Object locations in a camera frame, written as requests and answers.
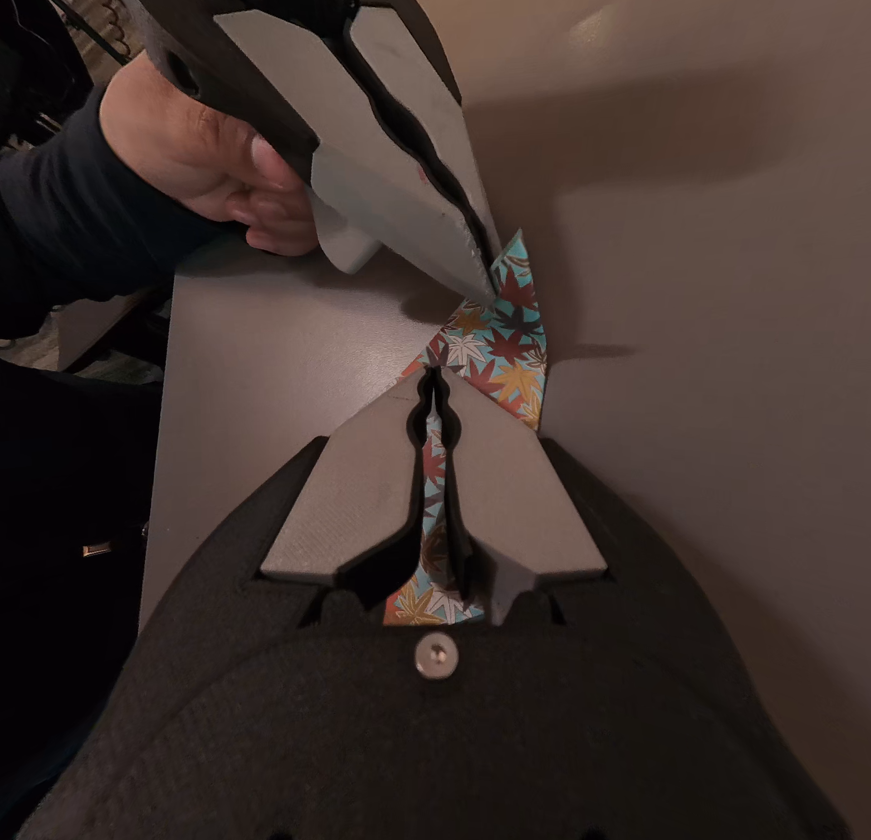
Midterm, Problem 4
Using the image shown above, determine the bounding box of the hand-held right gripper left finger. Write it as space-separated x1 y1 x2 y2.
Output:
260 367 436 611

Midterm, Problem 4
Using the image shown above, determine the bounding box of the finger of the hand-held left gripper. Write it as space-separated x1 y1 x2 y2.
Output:
213 8 496 303
348 4 503 272

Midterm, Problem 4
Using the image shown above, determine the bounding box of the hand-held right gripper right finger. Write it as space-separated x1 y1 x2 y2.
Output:
435 367 608 627

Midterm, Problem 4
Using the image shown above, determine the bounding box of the maple leaf patterned origami paper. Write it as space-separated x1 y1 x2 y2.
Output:
383 229 549 627

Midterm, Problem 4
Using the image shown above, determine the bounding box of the person's left forearm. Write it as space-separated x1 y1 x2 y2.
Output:
0 84 229 340

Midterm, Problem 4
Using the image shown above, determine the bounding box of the person's left hand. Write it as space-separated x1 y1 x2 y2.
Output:
101 54 321 257

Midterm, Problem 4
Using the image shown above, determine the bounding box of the dark office chair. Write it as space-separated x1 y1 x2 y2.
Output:
0 0 93 150

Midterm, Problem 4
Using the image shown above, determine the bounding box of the person's dark clothed body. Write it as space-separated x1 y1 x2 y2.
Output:
0 357 167 834

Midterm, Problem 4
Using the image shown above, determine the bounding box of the black metal frame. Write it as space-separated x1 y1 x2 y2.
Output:
17 0 133 65

